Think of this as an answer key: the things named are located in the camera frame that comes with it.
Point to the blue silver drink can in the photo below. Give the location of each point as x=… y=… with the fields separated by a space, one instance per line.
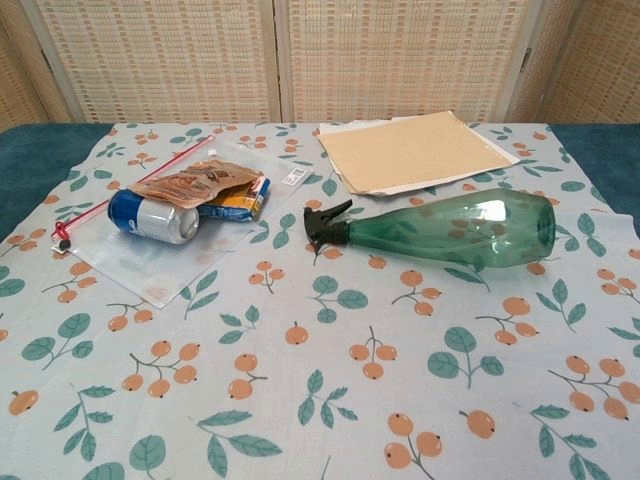
x=150 y=217

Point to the beige paper folder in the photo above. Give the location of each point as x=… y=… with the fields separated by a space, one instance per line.
x=415 y=150

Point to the teal table cover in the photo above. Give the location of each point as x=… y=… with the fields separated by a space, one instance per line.
x=30 y=160

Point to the brown spout drink pouch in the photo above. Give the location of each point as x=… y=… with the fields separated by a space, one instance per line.
x=190 y=182

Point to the blue yellow snack packet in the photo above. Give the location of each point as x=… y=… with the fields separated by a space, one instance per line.
x=235 y=205

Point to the woven folding screen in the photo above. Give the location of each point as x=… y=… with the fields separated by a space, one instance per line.
x=150 y=60

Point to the clear red-zipper pouch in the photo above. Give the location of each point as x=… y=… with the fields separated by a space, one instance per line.
x=150 y=270

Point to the green transparent spray bottle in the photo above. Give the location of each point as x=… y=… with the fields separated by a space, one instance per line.
x=450 y=230

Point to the floral fruit print tablecloth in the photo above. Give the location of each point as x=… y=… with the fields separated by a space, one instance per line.
x=300 y=375

